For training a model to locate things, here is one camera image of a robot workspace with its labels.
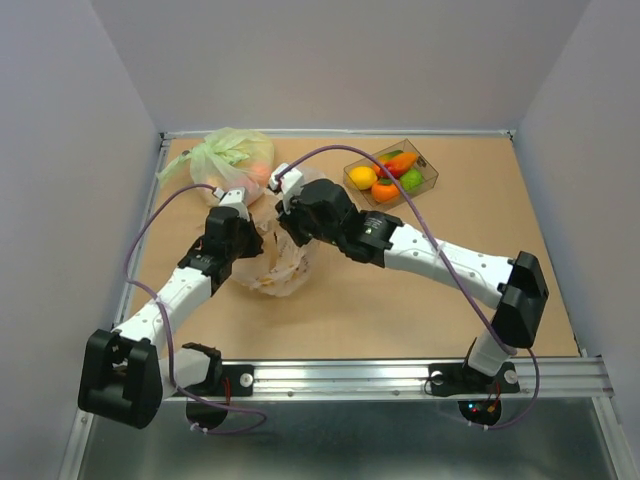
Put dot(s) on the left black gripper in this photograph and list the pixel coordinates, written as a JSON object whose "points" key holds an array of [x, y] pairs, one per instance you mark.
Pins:
{"points": [[255, 239]]}

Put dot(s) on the clear plastic box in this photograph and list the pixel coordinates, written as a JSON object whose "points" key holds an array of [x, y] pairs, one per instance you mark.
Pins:
{"points": [[364, 197]]}

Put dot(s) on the aluminium front rail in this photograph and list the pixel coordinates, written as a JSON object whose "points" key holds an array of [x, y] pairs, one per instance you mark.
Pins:
{"points": [[368, 380]]}

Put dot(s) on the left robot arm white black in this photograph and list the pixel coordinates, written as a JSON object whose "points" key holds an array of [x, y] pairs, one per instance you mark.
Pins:
{"points": [[128, 371]]}

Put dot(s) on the orange persimmon with green calyx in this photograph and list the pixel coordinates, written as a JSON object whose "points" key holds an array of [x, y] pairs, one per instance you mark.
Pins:
{"points": [[384, 191]]}

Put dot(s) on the green smooth fruit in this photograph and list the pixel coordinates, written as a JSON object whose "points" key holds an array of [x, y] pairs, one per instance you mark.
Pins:
{"points": [[386, 157]]}

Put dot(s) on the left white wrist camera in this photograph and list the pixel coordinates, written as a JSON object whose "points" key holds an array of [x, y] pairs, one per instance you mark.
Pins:
{"points": [[234, 198]]}

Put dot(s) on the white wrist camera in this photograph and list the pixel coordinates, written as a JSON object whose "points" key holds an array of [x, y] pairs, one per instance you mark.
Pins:
{"points": [[288, 182], [234, 198]]}

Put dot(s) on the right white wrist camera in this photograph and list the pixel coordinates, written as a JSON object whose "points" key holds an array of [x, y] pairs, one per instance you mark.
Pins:
{"points": [[288, 182]]}

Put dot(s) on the orange translucent plastic bag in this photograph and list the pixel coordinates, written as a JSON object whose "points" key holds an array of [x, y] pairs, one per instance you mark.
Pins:
{"points": [[283, 267]]}

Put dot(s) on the green bumpy fruit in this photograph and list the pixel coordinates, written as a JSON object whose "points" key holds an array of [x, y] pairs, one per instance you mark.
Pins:
{"points": [[411, 180]]}

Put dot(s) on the green plastic bag with fruit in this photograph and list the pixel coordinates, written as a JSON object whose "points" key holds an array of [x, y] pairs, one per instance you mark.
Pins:
{"points": [[228, 158]]}

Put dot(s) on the yellow fruit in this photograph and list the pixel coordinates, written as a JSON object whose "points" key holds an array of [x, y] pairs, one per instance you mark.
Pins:
{"points": [[362, 177]]}

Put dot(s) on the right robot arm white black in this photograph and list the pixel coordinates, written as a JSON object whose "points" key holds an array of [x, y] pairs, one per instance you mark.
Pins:
{"points": [[515, 288]]}

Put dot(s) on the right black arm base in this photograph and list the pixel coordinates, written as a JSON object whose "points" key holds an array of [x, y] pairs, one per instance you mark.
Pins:
{"points": [[479, 396]]}

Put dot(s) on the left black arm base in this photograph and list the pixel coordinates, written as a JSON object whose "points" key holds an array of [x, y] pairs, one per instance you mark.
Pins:
{"points": [[232, 381]]}

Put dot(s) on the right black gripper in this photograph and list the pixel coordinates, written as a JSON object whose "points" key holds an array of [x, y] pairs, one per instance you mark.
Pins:
{"points": [[291, 219]]}

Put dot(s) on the red orange fruit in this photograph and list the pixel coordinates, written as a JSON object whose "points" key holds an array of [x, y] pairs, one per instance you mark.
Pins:
{"points": [[399, 164]]}

